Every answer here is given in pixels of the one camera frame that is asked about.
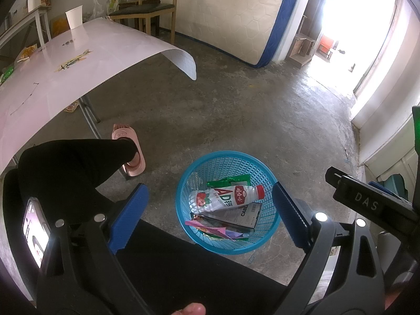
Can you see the white bottle with red cap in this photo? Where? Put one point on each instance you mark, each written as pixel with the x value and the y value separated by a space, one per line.
pixel 226 198

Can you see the grey metal table leg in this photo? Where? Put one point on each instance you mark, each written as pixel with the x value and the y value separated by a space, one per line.
pixel 90 115

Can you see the grey box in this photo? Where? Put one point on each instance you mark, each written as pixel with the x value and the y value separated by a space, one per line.
pixel 242 216

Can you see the yellow snack packet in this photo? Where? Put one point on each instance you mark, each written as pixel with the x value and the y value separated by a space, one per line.
pixel 28 52

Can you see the white frame desk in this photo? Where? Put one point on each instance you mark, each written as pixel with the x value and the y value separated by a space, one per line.
pixel 44 26

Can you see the wooden shelf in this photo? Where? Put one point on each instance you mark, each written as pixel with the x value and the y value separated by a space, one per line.
pixel 302 46

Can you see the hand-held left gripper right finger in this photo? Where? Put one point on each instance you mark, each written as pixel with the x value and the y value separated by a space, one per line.
pixel 288 218

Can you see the person's foot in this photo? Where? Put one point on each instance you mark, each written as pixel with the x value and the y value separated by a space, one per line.
pixel 190 309

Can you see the smartphone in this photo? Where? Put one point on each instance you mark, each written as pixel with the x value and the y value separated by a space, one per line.
pixel 34 233

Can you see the orange plastic bag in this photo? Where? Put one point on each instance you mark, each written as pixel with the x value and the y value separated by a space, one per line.
pixel 60 26

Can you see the wooden chair with dark seat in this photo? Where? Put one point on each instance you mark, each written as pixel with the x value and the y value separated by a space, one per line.
pixel 141 8

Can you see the white paper cup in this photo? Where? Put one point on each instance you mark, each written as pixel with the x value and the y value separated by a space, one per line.
pixel 74 18

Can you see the pink slipper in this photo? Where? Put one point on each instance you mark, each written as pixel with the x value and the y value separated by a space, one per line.
pixel 136 164

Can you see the pink snack packet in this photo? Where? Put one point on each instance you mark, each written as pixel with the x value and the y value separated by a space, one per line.
pixel 223 231

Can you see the red stool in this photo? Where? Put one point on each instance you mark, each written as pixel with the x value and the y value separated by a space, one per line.
pixel 325 46

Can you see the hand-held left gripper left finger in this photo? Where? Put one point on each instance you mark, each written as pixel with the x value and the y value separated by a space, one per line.
pixel 129 218

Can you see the small green packet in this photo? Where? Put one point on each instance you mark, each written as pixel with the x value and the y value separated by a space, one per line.
pixel 7 73

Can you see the white mattress with blue edge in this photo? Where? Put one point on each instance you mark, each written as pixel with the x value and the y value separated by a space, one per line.
pixel 229 13

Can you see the blue plastic basket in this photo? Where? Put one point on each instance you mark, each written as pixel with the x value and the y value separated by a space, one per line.
pixel 229 160

